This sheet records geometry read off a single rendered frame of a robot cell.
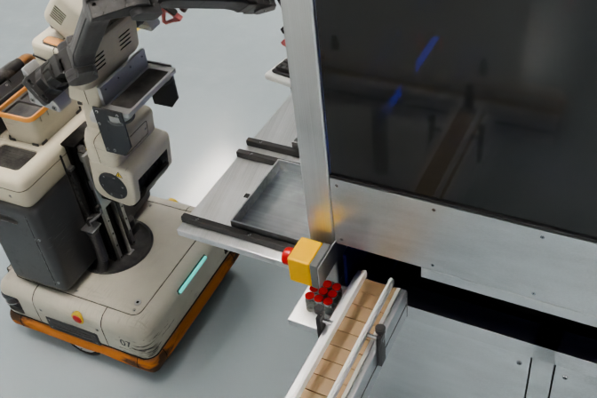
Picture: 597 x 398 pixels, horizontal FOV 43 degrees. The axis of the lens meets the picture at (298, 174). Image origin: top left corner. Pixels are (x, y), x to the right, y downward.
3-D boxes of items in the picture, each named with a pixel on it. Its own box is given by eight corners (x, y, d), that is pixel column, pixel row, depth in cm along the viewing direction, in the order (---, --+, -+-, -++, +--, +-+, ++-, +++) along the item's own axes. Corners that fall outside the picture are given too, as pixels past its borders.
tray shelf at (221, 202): (443, 118, 221) (443, 113, 220) (347, 287, 175) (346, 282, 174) (298, 90, 240) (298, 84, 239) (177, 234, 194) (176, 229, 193)
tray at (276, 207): (395, 197, 194) (395, 187, 192) (355, 266, 177) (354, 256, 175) (279, 168, 208) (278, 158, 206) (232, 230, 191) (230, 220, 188)
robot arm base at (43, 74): (50, 58, 201) (20, 82, 193) (64, 45, 195) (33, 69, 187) (73, 83, 203) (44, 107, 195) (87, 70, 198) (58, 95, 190)
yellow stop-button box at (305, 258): (333, 266, 167) (330, 243, 163) (319, 290, 162) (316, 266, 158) (302, 258, 170) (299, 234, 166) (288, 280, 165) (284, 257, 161)
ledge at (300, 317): (368, 300, 171) (367, 295, 170) (345, 344, 163) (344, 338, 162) (313, 283, 177) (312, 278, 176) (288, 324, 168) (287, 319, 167)
